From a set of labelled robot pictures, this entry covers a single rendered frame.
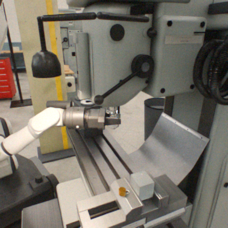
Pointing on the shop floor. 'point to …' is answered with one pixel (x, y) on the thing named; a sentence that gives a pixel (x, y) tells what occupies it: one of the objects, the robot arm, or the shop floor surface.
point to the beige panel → (51, 136)
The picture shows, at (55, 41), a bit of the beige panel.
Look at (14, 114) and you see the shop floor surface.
